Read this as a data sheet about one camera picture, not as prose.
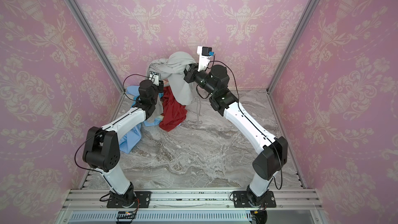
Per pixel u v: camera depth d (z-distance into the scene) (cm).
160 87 81
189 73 56
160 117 100
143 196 76
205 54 55
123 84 121
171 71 60
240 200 73
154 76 72
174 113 98
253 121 49
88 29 86
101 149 48
